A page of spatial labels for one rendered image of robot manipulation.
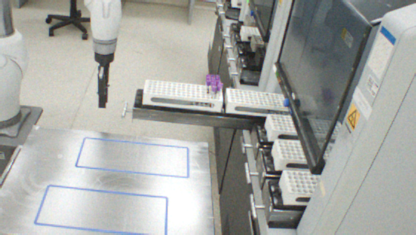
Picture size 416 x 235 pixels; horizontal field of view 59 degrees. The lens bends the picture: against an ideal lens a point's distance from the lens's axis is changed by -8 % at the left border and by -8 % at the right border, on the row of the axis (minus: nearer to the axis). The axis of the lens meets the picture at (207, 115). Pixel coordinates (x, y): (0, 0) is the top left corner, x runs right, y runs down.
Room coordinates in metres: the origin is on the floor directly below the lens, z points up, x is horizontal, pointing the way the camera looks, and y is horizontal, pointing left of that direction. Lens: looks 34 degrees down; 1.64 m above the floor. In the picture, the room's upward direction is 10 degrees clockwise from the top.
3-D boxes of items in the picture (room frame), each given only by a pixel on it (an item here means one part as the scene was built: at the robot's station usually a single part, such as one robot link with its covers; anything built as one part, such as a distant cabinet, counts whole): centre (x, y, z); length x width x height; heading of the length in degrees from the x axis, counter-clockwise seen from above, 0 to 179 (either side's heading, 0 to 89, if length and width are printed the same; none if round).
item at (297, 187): (0.90, -0.41, 0.83); 0.30 x 0.10 x 0.06; 98
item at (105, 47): (1.25, 0.41, 1.03); 0.09 x 0.09 x 0.06
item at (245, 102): (1.33, -0.21, 0.83); 0.30 x 0.10 x 0.06; 98
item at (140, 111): (1.31, -0.03, 0.78); 0.73 x 0.14 x 0.09; 98
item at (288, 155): (1.05, -0.39, 0.83); 0.30 x 0.10 x 0.06; 98
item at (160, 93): (1.29, 0.11, 0.83); 0.30 x 0.10 x 0.06; 98
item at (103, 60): (1.25, 0.41, 0.95); 0.08 x 0.07 x 0.09; 8
